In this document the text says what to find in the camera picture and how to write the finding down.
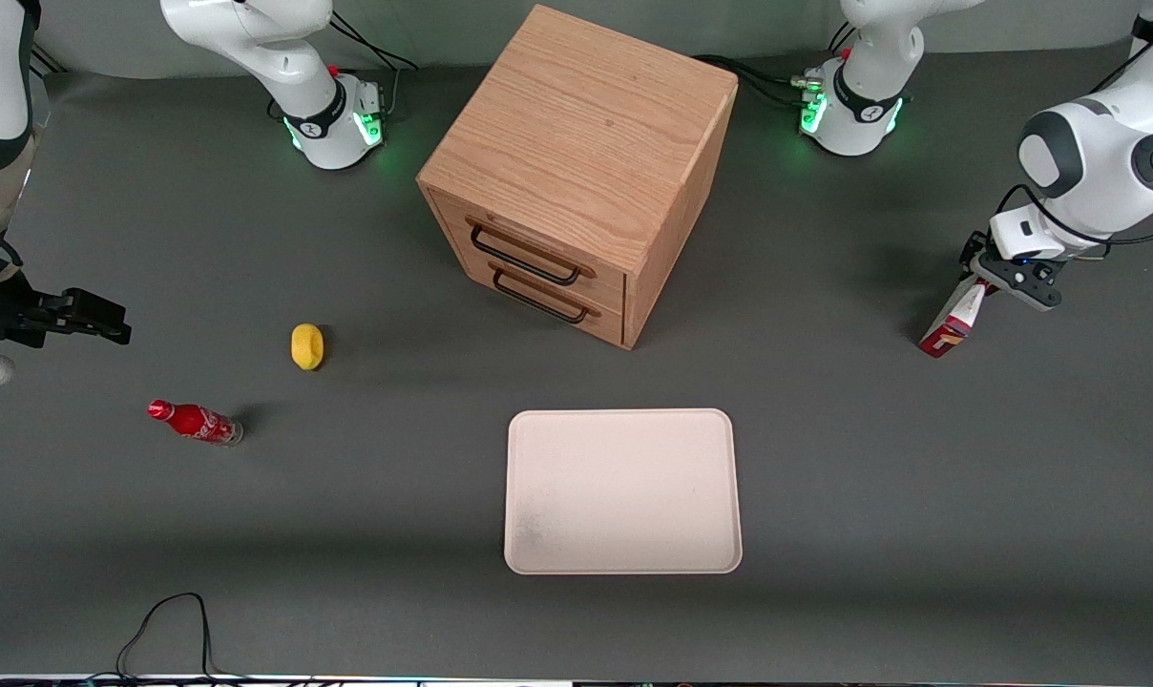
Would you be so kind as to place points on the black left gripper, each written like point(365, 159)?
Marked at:
point(974, 255)

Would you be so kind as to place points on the beige plastic tray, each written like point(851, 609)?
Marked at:
point(622, 491)

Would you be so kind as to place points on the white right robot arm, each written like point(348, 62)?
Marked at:
point(252, 38)

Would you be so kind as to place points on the red cookie box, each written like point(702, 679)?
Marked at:
point(953, 324)

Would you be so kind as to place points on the yellow lemon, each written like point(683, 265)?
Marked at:
point(306, 346)

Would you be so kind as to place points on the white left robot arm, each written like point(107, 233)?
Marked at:
point(1101, 153)

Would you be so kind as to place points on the wooden two-drawer cabinet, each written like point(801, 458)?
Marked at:
point(586, 134)

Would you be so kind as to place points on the red cola bottle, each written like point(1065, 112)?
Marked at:
point(195, 421)

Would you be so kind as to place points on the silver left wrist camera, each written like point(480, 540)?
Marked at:
point(1025, 239)

